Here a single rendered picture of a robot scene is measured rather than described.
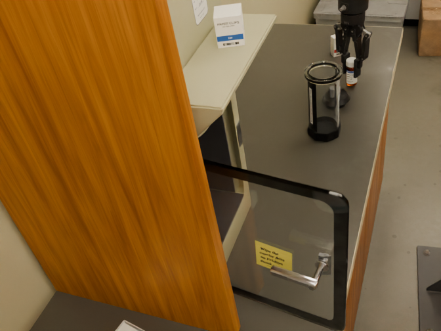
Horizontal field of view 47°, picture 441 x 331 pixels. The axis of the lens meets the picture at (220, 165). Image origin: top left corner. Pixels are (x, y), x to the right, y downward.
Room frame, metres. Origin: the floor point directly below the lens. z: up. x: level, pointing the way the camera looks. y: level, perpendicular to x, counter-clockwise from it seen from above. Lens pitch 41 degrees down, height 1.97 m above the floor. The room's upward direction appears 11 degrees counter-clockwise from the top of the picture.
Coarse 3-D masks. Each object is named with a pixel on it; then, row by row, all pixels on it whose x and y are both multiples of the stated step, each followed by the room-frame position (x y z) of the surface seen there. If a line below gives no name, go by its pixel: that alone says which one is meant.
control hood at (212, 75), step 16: (256, 16) 0.95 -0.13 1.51; (272, 16) 0.93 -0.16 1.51; (256, 32) 0.88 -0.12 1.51; (208, 48) 0.86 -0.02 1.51; (224, 48) 0.85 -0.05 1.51; (240, 48) 0.84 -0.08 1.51; (256, 48) 0.83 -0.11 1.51; (192, 64) 0.81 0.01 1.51; (208, 64) 0.80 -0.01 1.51; (224, 64) 0.79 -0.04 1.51; (240, 64) 0.78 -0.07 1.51; (192, 80) 0.76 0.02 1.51; (208, 80) 0.75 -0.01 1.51; (224, 80) 0.74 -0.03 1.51; (240, 80) 0.74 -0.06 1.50; (192, 96) 0.71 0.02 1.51; (208, 96) 0.70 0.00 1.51; (224, 96) 0.69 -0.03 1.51; (192, 112) 0.69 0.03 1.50; (208, 112) 0.67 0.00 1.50
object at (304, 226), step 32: (224, 192) 0.66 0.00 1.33; (256, 192) 0.63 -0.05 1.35; (288, 192) 0.59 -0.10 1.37; (320, 192) 0.56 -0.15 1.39; (224, 224) 0.67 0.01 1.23; (256, 224) 0.63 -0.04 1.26; (288, 224) 0.59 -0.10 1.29; (320, 224) 0.56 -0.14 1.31; (320, 256) 0.56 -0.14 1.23; (256, 288) 0.64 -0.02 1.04; (288, 288) 0.60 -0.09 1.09; (320, 288) 0.56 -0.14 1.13; (320, 320) 0.56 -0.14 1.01
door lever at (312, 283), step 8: (320, 264) 0.56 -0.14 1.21; (272, 272) 0.56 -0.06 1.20; (280, 272) 0.56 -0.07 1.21; (288, 272) 0.55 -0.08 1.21; (320, 272) 0.54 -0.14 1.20; (288, 280) 0.54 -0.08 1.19; (296, 280) 0.53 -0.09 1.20; (304, 280) 0.53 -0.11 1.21; (312, 280) 0.52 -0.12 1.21; (312, 288) 0.51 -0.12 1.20
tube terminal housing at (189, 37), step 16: (176, 0) 0.83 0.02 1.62; (208, 0) 0.94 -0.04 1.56; (176, 16) 0.82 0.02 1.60; (192, 16) 0.87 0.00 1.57; (208, 16) 0.93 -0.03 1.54; (176, 32) 0.81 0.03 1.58; (192, 32) 0.86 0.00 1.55; (208, 32) 0.92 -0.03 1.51; (192, 48) 0.85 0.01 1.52; (224, 112) 0.99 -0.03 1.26; (240, 160) 0.97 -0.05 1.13
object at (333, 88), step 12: (324, 60) 1.29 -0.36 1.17; (312, 72) 1.27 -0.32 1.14; (324, 72) 1.28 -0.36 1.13; (336, 72) 1.25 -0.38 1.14; (324, 84) 1.19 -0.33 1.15; (336, 84) 1.20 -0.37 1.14; (324, 96) 1.20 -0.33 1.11; (336, 96) 1.20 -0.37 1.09; (324, 108) 1.20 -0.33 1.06; (336, 108) 1.20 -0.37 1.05; (324, 120) 1.20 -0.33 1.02; (336, 120) 1.20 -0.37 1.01; (324, 132) 1.20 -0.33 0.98
